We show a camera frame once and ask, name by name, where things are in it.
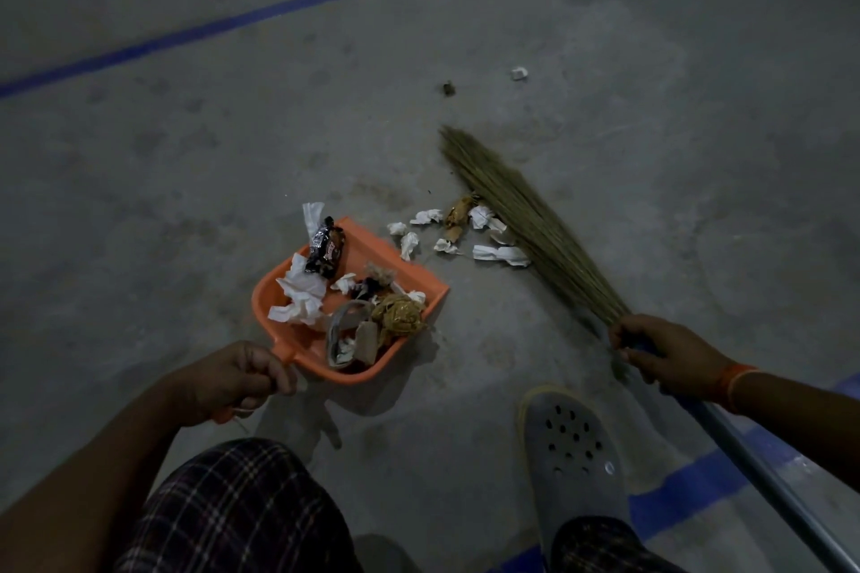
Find person's right hand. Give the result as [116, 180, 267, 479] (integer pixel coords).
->
[607, 313, 740, 406]

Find person's left hand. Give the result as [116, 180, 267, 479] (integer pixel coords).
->
[160, 340, 299, 430]

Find pile of paper scraps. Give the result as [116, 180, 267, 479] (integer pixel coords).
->
[267, 65, 533, 372]

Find grass broom with metal handle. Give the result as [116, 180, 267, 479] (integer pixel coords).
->
[438, 124, 860, 573]

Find orange plastic dustpan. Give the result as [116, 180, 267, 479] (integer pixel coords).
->
[213, 215, 452, 426]

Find person's left forearm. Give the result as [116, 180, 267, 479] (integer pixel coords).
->
[0, 384, 189, 573]

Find person's right forearm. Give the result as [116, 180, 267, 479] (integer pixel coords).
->
[728, 371, 860, 493]

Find orange wrist band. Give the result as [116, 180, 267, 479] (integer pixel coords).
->
[715, 363, 764, 416]

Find black patterned trousers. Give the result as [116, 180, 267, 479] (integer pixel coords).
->
[114, 438, 693, 573]

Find grey perforated clog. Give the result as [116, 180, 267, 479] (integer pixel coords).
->
[515, 384, 636, 570]

